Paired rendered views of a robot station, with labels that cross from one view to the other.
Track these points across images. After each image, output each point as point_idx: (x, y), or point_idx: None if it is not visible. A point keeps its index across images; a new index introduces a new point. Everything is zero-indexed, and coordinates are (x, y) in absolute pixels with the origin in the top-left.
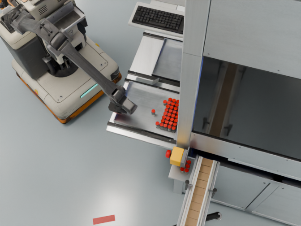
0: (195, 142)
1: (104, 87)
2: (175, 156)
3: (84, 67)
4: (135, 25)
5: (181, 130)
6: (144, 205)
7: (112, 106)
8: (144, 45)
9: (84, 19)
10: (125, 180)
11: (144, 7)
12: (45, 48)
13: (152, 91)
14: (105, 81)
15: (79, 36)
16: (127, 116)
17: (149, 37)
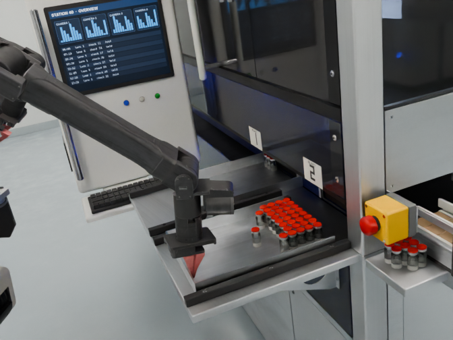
0: (396, 156)
1: (155, 148)
2: (389, 206)
3: (94, 108)
4: (100, 214)
5: (367, 117)
6: None
7: (178, 243)
8: (143, 203)
9: (7, 204)
10: None
11: (100, 192)
12: None
13: (218, 228)
14: (149, 136)
15: (1, 270)
16: (214, 274)
17: (143, 195)
